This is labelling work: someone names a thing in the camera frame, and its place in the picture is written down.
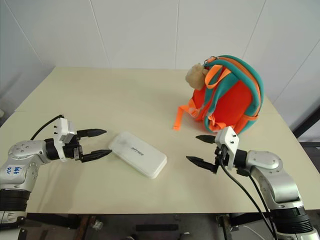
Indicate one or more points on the orange and teal backpack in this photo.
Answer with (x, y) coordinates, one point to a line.
(232, 97)

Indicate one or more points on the dark metal frame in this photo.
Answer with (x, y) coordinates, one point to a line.
(308, 120)

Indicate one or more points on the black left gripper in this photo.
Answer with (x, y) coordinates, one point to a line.
(72, 151)

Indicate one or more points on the beige plush toy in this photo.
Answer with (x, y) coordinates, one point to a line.
(196, 76)

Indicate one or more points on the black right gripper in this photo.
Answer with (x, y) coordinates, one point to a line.
(221, 156)

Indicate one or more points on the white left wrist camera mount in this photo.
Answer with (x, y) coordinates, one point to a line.
(62, 127)

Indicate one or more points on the black table frame strut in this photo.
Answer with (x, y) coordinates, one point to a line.
(240, 220)
(62, 220)

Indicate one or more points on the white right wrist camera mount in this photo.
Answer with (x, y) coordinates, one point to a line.
(226, 137)

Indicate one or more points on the white rectangular case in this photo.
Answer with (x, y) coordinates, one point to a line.
(138, 155)

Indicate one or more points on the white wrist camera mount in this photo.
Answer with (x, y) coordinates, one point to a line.
(226, 137)
(62, 127)

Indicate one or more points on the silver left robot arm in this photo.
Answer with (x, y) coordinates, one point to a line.
(21, 160)

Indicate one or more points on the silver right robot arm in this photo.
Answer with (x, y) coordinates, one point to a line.
(270, 162)

